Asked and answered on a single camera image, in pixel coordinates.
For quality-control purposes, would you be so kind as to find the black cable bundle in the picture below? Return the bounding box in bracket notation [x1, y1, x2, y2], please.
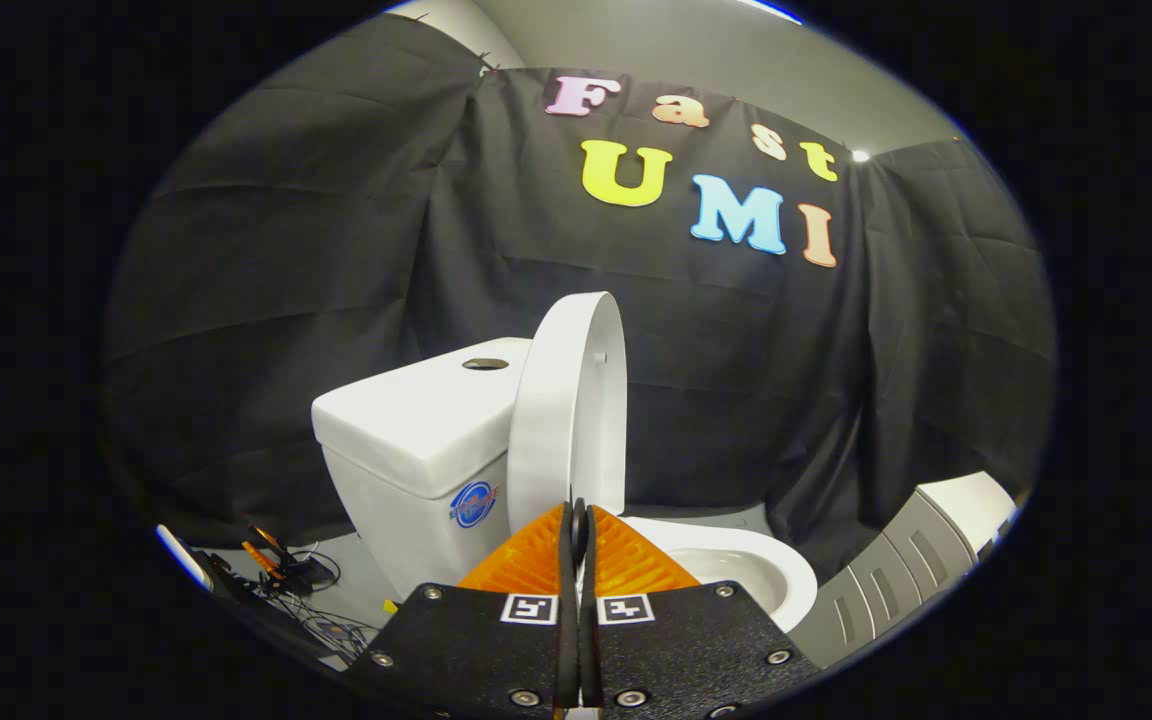
[271, 545, 382, 661]

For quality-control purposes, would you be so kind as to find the orange black device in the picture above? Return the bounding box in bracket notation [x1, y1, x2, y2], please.
[240, 524, 315, 593]

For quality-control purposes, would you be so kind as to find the white toilet tank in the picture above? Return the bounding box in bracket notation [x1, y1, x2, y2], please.
[311, 337, 537, 603]

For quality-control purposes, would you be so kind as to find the white toilet bowl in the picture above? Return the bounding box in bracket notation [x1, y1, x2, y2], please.
[624, 515, 820, 634]

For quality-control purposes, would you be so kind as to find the white toilet lid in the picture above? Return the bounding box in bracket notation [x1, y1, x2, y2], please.
[507, 291, 629, 536]

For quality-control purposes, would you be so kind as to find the small white rounded device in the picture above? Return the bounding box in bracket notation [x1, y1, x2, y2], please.
[155, 524, 216, 594]

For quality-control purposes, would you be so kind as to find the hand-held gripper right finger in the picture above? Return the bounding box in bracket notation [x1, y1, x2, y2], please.
[576, 500, 824, 720]

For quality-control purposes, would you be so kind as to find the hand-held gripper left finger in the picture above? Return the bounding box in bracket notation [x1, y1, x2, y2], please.
[341, 500, 582, 720]

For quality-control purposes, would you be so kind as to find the black backdrop cloth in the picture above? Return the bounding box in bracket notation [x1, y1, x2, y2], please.
[101, 14, 1059, 583]

